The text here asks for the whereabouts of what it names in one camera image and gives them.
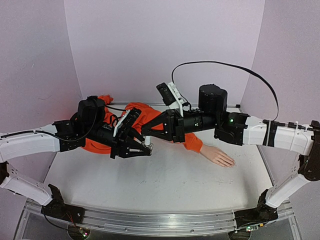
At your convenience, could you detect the black camera cable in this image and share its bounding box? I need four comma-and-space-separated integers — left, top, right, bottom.
86, 96, 126, 131
171, 60, 280, 121

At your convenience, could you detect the black right camera cable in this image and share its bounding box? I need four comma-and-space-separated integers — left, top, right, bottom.
171, 60, 280, 121

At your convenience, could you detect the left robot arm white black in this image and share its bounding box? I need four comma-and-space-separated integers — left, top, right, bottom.
0, 96, 152, 224

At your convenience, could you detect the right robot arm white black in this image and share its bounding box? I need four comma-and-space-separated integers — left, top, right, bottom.
141, 83, 320, 232

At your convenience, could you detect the black left camera cable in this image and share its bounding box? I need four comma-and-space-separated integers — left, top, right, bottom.
86, 96, 126, 131

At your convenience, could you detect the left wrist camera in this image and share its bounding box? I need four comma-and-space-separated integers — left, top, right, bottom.
113, 107, 141, 138

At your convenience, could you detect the mannequin hand with nails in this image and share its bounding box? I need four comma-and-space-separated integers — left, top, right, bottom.
200, 144, 235, 168

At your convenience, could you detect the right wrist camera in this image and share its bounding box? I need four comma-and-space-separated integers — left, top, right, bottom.
156, 81, 187, 117

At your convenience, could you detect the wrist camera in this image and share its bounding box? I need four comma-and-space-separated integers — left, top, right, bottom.
113, 107, 141, 138
156, 81, 187, 117

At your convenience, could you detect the white nail polish cap brush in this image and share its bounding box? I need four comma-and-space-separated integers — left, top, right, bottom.
144, 136, 151, 146

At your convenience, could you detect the orange sweatshirt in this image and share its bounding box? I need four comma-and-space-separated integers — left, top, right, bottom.
82, 102, 203, 155

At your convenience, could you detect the aluminium front rail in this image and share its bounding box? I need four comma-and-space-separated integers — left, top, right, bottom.
14, 199, 302, 240

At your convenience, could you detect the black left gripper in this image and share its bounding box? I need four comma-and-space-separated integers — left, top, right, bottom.
85, 123, 153, 160

